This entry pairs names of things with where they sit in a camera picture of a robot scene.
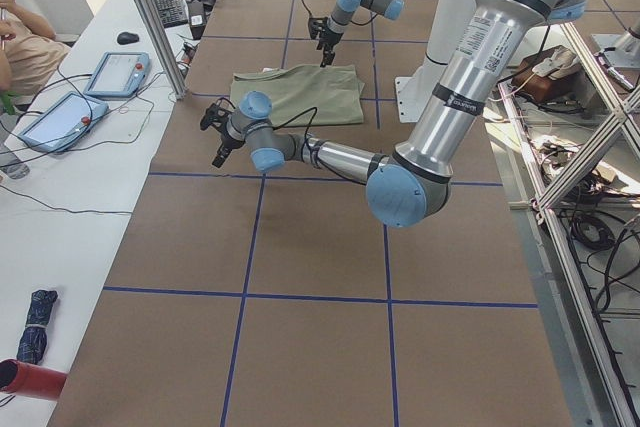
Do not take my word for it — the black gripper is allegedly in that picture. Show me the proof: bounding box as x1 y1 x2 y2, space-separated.
199 101 245 168
307 17 344 67

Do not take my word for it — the sage green long-sleeve shirt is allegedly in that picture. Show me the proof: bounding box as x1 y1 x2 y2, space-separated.
230 64 364 127

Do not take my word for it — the far blue teach pendant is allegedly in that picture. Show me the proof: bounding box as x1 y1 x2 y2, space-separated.
83 52 150 100

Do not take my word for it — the blue teach pendant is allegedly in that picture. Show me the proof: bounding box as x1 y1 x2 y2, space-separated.
83 52 150 100
17 92 108 153

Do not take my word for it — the black computer mouse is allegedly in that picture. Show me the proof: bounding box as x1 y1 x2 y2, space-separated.
116 32 140 45

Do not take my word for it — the near blue teach pendant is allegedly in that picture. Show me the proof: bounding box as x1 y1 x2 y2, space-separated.
17 92 108 153

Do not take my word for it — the black keyboard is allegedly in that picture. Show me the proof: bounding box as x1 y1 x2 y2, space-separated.
153 0 188 28

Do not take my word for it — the seated person in beige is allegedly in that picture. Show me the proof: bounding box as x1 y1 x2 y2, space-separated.
0 0 72 181

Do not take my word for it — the folded dark blue umbrella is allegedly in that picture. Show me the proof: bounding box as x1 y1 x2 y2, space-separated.
16 289 58 365

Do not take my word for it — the red cylinder bottle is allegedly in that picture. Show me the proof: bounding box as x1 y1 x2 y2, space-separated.
1 359 67 401

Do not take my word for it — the aluminium frame post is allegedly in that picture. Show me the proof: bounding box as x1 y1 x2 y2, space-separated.
134 0 186 100

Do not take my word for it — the aluminium truss frame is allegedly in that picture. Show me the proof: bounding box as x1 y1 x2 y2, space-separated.
516 24 639 426

